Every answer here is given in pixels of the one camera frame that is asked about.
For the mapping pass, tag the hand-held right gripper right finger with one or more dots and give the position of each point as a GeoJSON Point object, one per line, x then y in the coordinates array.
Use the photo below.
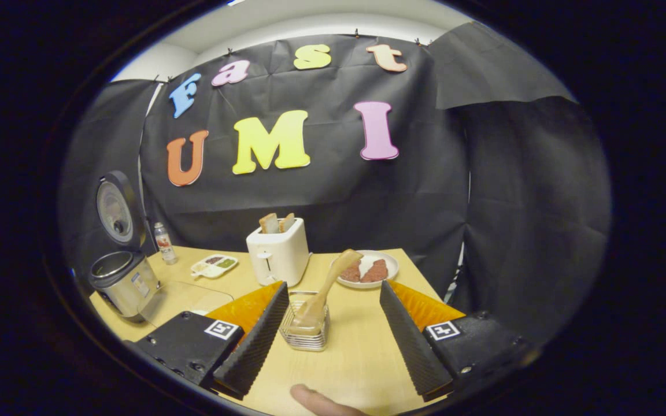
{"type": "Point", "coordinates": [411, 346]}

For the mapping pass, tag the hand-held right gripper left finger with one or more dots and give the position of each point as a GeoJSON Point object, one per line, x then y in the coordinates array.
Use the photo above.
{"type": "Point", "coordinates": [258, 341]}

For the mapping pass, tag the clear box of rice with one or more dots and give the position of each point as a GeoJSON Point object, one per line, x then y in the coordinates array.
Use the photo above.
{"type": "Point", "coordinates": [185, 297]}

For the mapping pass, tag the wooden spoon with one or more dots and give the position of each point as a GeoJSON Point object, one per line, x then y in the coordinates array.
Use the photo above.
{"type": "Point", "coordinates": [333, 277]}

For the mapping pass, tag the black and silver rice cooker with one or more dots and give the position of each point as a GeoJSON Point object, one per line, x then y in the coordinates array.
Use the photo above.
{"type": "Point", "coordinates": [125, 283]}

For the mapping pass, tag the brown meat piece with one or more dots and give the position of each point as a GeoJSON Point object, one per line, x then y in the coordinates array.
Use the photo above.
{"type": "Point", "coordinates": [351, 271]}
{"type": "Point", "coordinates": [374, 271]}

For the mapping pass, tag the white divided bean dish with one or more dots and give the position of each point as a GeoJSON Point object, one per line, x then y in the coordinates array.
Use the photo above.
{"type": "Point", "coordinates": [213, 266]}

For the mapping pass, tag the white toaster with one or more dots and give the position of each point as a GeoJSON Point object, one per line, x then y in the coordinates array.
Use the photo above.
{"type": "Point", "coordinates": [278, 254]}

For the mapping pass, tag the white round plate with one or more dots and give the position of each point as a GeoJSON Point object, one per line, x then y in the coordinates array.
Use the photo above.
{"type": "Point", "coordinates": [370, 257]}

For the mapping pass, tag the toast bread slice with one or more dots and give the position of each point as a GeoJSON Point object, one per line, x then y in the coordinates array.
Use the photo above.
{"type": "Point", "coordinates": [269, 223]}
{"type": "Point", "coordinates": [287, 222]}

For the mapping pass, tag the small clear drink bottle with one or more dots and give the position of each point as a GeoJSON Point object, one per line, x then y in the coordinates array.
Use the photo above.
{"type": "Point", "coordinates": [165, 244]}

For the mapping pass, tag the black backdrop cloth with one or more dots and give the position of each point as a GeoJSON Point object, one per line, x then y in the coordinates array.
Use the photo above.
{"type": "Point", "coordinates": [321, 196]}

